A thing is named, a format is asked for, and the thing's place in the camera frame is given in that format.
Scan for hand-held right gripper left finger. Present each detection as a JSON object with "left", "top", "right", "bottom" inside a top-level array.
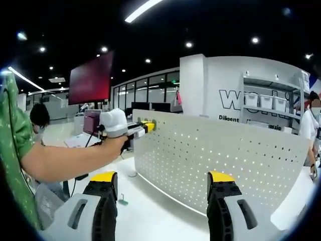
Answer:
[{"left": 41, "top": 171, "right": 118, "bottom": 241}]

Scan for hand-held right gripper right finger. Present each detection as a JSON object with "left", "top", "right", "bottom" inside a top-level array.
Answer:
[{"left": 207, "top": 171, "right": 278, "bottom": 241}]

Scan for white perforated mounting plate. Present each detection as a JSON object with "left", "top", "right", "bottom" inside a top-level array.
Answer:
[{"left": 129, "top": 109, "right": 311, "bottom": 218}]

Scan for person's left hand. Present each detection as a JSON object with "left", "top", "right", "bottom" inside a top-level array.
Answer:
[{"left": 106, "top": 134, "right": 129, "bottom": 158}]

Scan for black computer monitor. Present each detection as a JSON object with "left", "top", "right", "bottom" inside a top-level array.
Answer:
[
  {"left": 153, "top": 102, "right": 173, "bottom": 113},
  {"left": 131, "top": 101, "right": 151, "bottom": 111}
]

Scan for white laptop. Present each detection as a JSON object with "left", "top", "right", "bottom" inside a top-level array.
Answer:
[{"left": 64, "top": 109, "right": 103, "bottom": 148}]

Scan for grey mesh office chair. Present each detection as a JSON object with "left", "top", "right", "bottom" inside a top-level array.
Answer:
[{"left": 34, "top": 184, "right": 67, "bottom": 231}]

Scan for round ceiling spotlights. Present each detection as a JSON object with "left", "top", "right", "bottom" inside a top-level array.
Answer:
[{"left": 17, "top": 31, "right": 313, "bottom": 76}]

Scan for long ceiling light strip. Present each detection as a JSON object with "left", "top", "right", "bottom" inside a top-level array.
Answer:
[
  {"left": 7, "top": 66, "right": 46, "bottom": 91},
  {"left": 124, "top": 0, "right": 161, "bottom": 24}
]

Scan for operator arm green sleeve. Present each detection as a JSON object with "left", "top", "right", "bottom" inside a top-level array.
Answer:
[{"left": 0, "top": 72, "right": 42, "bottom": 233}]

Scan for white storage bin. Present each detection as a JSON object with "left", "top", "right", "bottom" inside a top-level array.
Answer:
[
  {"left": 259, "top": 94, "right": 274, "bottom": 109},
  {"left": 244, "top": 93, "right": 261, "bottom": 106},
  {"left": 272, "top": 96, "right": 287, "bottom": 111}
]

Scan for grey metal shelf rack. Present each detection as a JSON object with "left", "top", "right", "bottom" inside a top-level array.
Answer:
[{"left": 241, "top": 70, "right": 311, "bottom": 135}]

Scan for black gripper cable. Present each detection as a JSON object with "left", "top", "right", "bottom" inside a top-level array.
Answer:
[{"left": 71, "top": 127, "right": 106, "bottom": 199}]

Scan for large red wall screen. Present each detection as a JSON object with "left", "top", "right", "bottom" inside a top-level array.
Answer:
[{"left": 68, "top": 50, "right": 115, "bottom": 106}]

